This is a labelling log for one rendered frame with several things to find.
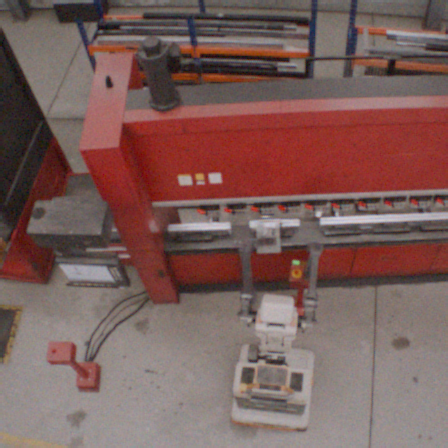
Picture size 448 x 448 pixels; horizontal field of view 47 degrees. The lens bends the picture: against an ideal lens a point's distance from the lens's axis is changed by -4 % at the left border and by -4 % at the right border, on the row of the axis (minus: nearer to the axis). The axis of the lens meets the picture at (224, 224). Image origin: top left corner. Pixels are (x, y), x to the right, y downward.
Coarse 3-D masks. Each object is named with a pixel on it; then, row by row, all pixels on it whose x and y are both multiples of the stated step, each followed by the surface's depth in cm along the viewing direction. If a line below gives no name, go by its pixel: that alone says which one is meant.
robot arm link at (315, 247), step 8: (312, 248) 357; (320, 248) 357; (312, 256) 357; (312, 264) 357; (312, 272) 358; (312, 280) 359; (312, 288) 359; (304, 296) 362; (312, 296) 360; (304, 304) 360
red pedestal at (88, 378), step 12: (48, 348) 407; (60, 348) 407; (72, 348) 408; (48, 360) 402; (60, 360) 402; (72, 360) 406; (84, 372) 453; (96, 372) 467; (84, 384) 459; (96, 384) 464
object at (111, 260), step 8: (56, 256) 357; (64, 256) 357; (72, 256) 357; (80, 256) 359; (88, 256) 358; (96, 256) 358; (104, 256) 357; (112, 256) 357; (88, 264) 353; (96, 264) 353; (104, 264) 352; (112, 264) 351; (120, 264) 357; (64, 272) 368; (112, 272) 361; (120, 272) 360; (72, 280) 378; (80, 280) 378; (88, 280) 377; (120, 280) 371; (128, 280) 376
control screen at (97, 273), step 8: (64, 264) 357; (72, 264) 356; (80, 264) 355; (72, 272) 367; (80, 272) 366; (88, 272) 365; (96, 272) 364; (104, 272) 363; (96, 280) 375; (104, 280) 374; (112, 280) 373
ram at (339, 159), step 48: (144, 144) 341; (192, 144) 342; (240, 144) 342; (288, 144) 342; (336, 144) 341; (384, 144) 340; (432, 144) 339; (192, 192) 387; (240, 192) 387; (288, 192) 387; (336, 192) 387; (432, 192) 386
